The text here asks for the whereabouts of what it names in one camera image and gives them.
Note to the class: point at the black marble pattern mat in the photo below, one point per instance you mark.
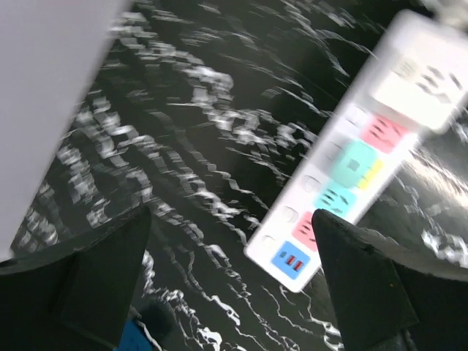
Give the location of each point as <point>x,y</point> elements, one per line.
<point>202,110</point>

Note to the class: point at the white multicolour power strip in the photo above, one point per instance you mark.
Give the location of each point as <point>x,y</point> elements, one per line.
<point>284,245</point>

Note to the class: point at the white grey plug adapter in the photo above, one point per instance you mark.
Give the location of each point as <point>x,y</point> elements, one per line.
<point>424,91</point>

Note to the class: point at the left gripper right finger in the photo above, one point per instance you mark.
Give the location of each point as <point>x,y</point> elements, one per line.
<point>386,296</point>

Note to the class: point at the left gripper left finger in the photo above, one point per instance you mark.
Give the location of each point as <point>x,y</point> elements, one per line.
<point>75,295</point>

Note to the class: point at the blue cube adapter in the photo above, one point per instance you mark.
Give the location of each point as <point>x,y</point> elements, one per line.
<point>135,337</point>

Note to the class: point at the teal plug adapter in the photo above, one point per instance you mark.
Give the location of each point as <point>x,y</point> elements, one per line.
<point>353,163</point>

